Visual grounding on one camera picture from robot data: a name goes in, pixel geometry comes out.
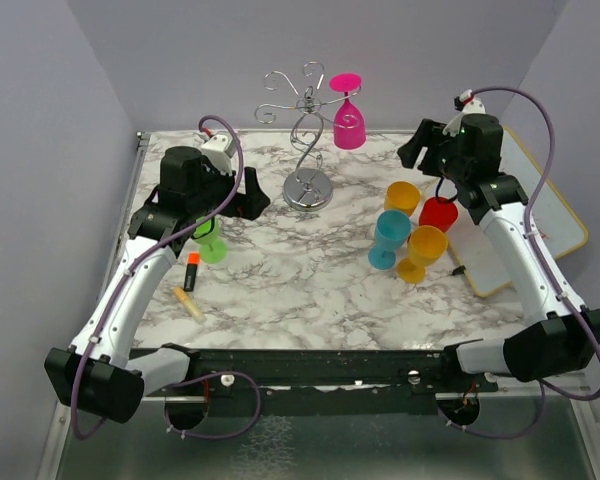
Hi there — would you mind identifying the chrome wine glass rack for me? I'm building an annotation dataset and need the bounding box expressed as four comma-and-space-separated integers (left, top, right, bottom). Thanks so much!
254, 61, 342, 212

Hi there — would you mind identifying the aluminium frame rail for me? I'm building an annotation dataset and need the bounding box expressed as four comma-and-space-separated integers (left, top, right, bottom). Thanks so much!
94, 132, 151, 307

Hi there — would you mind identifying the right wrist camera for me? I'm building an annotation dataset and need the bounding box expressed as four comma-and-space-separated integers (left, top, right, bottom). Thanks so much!
442, 89, 486, 137

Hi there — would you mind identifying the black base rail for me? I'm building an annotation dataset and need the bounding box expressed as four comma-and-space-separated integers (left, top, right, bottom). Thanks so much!
149, 349, 497, 417

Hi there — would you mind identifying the beige tube on table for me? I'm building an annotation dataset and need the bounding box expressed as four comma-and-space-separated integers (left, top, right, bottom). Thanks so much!
173, 287, 206, 324

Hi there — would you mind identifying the orange capped marker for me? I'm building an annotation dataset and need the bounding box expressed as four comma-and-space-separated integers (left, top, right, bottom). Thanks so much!
183, 252, 200, 292

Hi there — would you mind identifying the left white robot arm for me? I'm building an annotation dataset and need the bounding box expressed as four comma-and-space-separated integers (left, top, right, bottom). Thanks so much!
44, 143, 270, 423

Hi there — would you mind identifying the whiteboard with yellow frame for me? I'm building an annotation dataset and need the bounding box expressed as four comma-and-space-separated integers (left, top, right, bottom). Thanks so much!
447, 128, 589, 297

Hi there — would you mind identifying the pink wine glass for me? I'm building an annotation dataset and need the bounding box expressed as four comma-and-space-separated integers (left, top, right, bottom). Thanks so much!
329, 72, 366, 150

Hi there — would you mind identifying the orange wine glass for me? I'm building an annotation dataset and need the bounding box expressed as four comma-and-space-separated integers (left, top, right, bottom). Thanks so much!
396, 225, 448, 284

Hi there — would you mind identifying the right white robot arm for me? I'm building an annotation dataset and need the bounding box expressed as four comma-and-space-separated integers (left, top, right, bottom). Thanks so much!
398, 113, 600, 391

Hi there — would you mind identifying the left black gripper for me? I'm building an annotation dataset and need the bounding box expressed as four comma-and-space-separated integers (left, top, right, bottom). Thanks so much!
189, 157, 270, 220

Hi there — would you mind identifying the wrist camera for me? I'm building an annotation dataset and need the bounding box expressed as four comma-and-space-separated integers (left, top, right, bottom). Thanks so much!
200, 133, 236, 175
442, 89, 486, 137

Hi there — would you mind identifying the yellow wine glass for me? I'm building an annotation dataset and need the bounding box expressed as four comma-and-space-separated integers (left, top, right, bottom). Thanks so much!
384, 181, 421, 216

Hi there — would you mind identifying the green wine glass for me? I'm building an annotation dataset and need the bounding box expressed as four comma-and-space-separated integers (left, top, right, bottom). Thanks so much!
191, 217, 227, 264

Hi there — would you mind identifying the blue wine glass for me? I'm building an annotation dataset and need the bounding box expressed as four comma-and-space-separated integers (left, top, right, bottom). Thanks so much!
368, 209, 412, 270

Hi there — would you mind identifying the red wine glass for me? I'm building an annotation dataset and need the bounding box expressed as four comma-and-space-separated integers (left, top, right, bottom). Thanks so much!
418, 197, 459, 232

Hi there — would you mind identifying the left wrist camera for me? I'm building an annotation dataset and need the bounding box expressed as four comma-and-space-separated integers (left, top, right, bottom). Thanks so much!
200, 133, 236, 175

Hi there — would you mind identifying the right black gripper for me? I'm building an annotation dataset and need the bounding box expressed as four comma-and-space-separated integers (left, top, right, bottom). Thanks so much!
395, 118, 468, 184

